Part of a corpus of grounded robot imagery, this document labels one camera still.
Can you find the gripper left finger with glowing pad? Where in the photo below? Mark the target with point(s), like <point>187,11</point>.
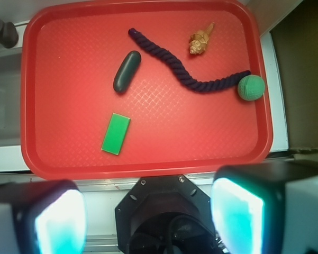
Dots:
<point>42,217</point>

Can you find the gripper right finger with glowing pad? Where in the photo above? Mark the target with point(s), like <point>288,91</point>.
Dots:
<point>270,207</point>

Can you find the green rectangular block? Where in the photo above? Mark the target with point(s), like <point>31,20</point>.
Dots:
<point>115,134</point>

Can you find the green dimpled ball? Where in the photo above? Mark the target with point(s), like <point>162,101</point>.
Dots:
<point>251,88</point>

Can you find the red plastic tray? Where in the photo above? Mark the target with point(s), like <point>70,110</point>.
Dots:
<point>70,56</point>

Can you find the dark green oblong capsule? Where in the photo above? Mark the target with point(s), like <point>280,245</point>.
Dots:
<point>126,72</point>

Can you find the golden spiral seashell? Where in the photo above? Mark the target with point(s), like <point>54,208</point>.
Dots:
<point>199,40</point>

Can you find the dark metal clamp fixture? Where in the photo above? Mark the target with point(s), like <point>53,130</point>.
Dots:
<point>8,35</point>

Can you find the black octagonal mount plate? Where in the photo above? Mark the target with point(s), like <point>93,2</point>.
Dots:
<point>166,214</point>

